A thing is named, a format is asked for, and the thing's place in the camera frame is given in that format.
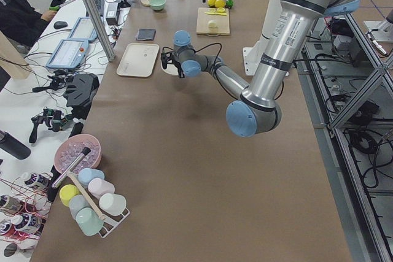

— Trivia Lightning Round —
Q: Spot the cream rabbit tray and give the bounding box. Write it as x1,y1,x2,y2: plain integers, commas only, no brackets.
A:
116,43,160,78

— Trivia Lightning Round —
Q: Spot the speckled white plate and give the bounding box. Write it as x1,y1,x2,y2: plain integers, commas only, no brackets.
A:
161,64,178,76

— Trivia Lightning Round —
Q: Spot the whole yellow lemon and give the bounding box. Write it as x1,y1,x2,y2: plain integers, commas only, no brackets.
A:
214,0,226,8
207,0,217,7

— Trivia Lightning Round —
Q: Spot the grey folded cloth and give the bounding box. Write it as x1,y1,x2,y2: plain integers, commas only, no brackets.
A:
136,28,156,41

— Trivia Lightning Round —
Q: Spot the mint green bowl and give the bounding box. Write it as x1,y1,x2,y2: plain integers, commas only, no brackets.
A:
149,0,166,11

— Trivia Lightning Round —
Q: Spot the bamboo cutting board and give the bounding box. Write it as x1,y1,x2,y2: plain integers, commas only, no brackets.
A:
196,7,230,36

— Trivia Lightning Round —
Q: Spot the blue teach pendant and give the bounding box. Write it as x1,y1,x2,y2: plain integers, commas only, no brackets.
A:
46,39,89,69
69,17,98,42

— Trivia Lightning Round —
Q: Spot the black keyboard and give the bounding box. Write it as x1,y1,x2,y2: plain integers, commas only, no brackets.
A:
94,0,105,17

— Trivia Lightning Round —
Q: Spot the black computer mouse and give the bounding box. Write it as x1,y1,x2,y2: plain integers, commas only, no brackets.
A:
53,21,68,29

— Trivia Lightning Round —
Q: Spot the pink bowl with ice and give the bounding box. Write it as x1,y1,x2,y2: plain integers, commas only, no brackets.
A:
54,134,102,174

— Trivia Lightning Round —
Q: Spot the blue cup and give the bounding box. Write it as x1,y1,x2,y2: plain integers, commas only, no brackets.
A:
77,168,105,188

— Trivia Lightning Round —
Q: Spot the pink cup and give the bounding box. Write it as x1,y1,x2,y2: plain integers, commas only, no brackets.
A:
87,177,115,199

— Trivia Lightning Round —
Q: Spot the person in dark jacket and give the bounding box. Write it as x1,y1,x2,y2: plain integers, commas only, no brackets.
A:
1,0,56,47

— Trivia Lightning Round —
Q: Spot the pale white cup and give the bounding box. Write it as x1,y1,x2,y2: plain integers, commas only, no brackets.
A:
99,193,126,216

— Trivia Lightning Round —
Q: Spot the yellow cup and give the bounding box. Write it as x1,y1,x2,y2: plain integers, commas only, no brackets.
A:
59,184,80,207

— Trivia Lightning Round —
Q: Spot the grey cup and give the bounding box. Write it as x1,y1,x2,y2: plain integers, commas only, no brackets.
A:
69,195,90,220

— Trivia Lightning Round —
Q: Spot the mint green cup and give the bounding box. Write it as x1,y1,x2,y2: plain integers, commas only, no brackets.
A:
76,207,104,236

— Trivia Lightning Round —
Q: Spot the black water bottle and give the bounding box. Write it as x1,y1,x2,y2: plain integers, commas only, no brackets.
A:
1,131,31,160

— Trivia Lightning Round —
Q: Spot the aluminium frame post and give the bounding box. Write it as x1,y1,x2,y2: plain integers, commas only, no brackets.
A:
83,0,115,62

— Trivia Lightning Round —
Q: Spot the black handled steel tool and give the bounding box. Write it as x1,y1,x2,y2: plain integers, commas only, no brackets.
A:
51,147,91,189

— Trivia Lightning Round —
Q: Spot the white wire cup rack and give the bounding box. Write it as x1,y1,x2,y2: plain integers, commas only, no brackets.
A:
68,172,131,239

